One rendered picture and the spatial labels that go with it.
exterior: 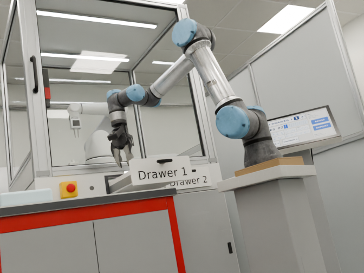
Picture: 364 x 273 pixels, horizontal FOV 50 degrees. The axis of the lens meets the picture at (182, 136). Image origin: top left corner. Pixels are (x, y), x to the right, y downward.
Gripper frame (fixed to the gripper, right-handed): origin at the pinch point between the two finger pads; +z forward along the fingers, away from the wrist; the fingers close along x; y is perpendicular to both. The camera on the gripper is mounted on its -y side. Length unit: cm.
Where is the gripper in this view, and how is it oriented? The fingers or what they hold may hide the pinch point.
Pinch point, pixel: (123, 163)
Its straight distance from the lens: 176.1
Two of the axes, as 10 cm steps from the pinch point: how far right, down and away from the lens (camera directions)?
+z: 2.0, 9.4, -2.6
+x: -9.4, 2.6, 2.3
